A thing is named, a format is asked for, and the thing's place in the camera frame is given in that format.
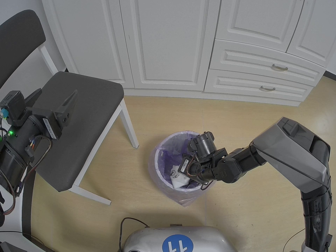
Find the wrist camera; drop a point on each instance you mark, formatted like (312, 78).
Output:
(193, 145)
(14, 106)

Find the purple plastic bag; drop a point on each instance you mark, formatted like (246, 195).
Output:
(164, 164)

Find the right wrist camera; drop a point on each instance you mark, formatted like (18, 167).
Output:
(193, 145)

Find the white chair dark grey seat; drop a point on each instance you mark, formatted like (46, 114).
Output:
(86, 101)

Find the white wardrobe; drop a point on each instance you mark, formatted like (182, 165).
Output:
(170, 35)

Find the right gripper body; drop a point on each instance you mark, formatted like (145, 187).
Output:
(196, 171)

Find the white trash bin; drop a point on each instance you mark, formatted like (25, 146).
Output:
(173, 140)

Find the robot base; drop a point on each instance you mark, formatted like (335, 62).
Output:
(147, 239)

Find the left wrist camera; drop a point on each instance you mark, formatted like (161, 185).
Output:
(14, 106)

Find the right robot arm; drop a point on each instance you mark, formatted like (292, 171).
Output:
(288, 151)

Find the clear printed wrapper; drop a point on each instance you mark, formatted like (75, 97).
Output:
(177, 181)

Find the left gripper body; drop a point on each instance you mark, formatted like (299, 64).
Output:
(26, 146)

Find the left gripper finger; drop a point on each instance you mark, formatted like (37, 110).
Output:
(65, 111)
(32, 98)

